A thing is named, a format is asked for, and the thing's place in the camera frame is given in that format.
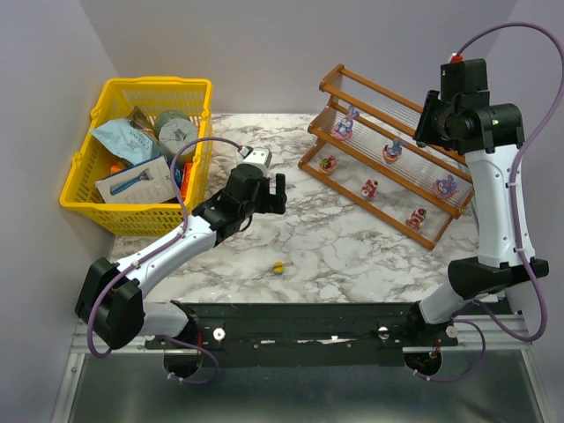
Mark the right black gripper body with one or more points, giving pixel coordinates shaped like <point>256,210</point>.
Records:
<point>426,122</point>

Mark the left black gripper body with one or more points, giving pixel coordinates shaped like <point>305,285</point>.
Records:
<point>269,201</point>

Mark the purple bunny orange cup toy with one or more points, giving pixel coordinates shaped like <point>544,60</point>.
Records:
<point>393,151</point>

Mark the purple bunny pink donut toy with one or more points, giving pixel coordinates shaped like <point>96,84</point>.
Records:
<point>445,188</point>

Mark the small yellow blue toy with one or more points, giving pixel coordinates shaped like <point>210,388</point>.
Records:
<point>278,268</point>

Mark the pink figure toy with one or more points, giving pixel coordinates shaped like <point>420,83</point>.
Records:
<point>369,189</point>

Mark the purple bunny pink base toy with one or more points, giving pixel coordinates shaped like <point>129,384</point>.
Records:
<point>343,129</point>

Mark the red white figure toy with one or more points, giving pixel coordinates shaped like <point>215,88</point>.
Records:
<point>417,219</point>

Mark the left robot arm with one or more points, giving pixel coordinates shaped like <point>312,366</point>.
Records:
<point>112,302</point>

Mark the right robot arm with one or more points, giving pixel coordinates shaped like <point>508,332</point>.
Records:
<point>492,153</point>

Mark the wooden tiered shelf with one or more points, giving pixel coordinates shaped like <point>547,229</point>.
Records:
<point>405,185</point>

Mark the yellow plastic basket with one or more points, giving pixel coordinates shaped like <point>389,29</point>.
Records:
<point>118,97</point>

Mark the orange box in basket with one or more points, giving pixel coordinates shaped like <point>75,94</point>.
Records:
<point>184,184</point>

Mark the grey roll in basket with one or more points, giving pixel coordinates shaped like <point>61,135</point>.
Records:
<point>175,134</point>

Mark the razor package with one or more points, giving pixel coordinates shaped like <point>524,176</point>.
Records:
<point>149,182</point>

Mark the green round container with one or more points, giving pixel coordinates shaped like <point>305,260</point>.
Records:
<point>163,118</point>

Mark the blue pouch package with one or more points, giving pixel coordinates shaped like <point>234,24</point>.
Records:
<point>126,142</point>

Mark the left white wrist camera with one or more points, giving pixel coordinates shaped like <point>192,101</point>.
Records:
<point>255,156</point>

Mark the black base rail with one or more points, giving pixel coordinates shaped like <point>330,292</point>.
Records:
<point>312,335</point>

